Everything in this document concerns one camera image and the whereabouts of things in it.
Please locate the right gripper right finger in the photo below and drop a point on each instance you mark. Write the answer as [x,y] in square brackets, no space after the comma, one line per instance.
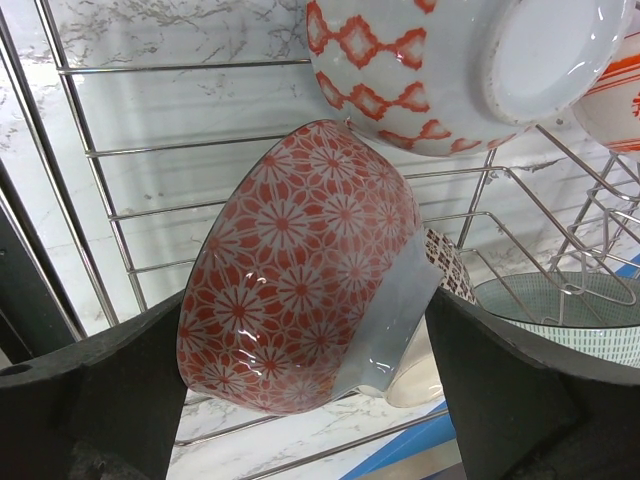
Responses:
[524,407]

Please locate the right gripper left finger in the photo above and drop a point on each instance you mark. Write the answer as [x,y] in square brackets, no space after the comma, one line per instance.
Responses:
[107,407]

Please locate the brown patterned bowl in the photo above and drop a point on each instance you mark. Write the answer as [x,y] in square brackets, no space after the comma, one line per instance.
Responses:
[418,380]

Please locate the green glass bowl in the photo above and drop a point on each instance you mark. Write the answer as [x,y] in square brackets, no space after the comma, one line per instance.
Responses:
[593,313]

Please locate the grey patterned bowl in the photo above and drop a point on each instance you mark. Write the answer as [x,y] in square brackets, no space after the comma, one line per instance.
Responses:
[312,280]

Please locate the orange patterned glass bowl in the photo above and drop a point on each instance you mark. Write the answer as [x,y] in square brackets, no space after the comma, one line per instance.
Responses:
[609,111]

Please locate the blue patterned bowl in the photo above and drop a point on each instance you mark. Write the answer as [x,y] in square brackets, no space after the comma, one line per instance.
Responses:
[446,78]

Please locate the metal wire dish rack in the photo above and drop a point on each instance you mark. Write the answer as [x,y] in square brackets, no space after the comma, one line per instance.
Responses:
[145,197]

